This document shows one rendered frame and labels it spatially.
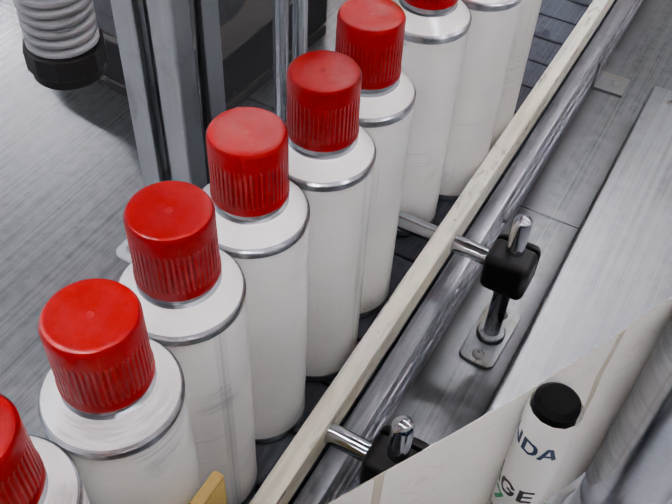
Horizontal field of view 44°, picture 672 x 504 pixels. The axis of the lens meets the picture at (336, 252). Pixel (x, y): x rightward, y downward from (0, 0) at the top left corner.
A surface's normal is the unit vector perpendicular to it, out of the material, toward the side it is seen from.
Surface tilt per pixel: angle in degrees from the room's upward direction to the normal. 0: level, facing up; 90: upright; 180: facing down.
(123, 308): 2
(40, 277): 0
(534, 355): 0
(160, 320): 42
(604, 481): 90
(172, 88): 90
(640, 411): 90
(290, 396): 90
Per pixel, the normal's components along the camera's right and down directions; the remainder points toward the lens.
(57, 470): 0.62, -0.71
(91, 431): -0.01, -0.01
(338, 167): 0.25, -0.04
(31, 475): 0.98, 0.16
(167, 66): -0.49, 0.63
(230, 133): 0.07, -0.68
